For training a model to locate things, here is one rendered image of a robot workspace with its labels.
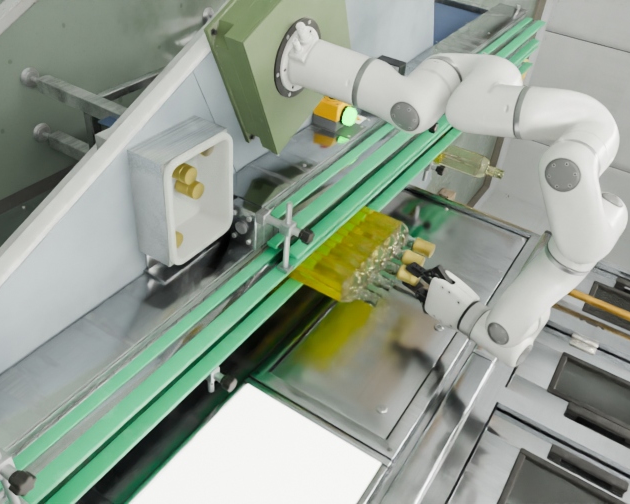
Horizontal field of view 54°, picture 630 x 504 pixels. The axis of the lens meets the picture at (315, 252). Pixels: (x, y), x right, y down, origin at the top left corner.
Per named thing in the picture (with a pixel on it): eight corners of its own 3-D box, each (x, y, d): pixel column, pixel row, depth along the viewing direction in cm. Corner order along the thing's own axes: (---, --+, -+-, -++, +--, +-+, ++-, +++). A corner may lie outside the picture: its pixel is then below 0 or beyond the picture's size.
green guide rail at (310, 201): (267, 217, 128) (299, 231, 125) (267, 213, 127) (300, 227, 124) (526, 19, 247) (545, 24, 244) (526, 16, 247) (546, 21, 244)
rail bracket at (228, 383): (174, 378, 123) (226, 410, 118) (171, 354, 119) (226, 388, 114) (187, 365, 126) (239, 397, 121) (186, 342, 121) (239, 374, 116)
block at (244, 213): (227, 240, 131) (253, 253, 129) (227, 203, 125) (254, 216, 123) (237, 232, 134) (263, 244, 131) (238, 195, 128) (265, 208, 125)
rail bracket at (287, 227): (253, 259, 130) (303, 284, 125) (255, 192, 119) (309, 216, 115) (262, 252, 132) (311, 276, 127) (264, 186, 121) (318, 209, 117)
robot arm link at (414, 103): (350, 74, 109) (431, 104, 103) (387, 41, 116) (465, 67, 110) (348, 119, 116) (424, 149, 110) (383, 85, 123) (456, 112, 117)
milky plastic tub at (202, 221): (140, 252, 118) (174, 271, 114) (127, 149, 104) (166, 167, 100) (200, 212, 129) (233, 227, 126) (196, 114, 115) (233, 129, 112)
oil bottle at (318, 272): (269, 268, 139) (350, 309, 131) (270, 249, 135) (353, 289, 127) (283, 255, 143) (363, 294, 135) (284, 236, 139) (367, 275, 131)
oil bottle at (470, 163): (422, 159, 205) (497, 186, 196) (425, 145, 201) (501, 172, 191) (430, 150, 209) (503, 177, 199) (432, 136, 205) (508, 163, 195)
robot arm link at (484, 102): (512, 99, 95) (549, 51, 104) (379, 87, 109) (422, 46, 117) (514, 151, 101) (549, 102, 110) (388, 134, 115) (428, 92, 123)
